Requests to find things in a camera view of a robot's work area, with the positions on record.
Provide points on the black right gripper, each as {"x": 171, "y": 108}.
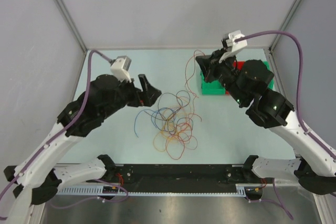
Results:
{"x": 209, "y": 64}

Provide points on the aluminium frame post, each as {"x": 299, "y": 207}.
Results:
{"x": 291, "y": 11}
{"x": 71, "y": 24}

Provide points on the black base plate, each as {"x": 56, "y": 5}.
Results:
{"x": 182, "y": 178}

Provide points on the aluminium frame post right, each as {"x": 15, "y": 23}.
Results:
{"x": 291, "y": 11}

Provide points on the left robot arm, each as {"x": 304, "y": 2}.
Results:
{"x": 37, "y": 171}

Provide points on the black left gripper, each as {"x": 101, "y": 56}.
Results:
{"x": 150, "y": 93}

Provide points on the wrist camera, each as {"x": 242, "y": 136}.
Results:
{"x": 234, "y": 42}
{"x": 120, "y": 67}

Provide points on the green bin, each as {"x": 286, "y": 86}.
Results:
{"x": 213, "y": 88}
{"x": 269, "y": 76}

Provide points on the green bin right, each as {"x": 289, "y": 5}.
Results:
{"x": 269, "y": 76}

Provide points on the red bin middle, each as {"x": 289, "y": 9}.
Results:
{"x": 238, "y": 65}

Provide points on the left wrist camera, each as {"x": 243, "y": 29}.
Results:
{"x": 120, "y": 67}

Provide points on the green bin left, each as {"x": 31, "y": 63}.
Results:
{"x": 213, "y": 88}

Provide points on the aluminium frame post left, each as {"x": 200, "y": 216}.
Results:
{"x": 71, "y": 24}

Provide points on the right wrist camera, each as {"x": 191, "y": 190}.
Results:
{"x": 234, "y": 42}

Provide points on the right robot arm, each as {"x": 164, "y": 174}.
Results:
{"x": 314, "y": 168}

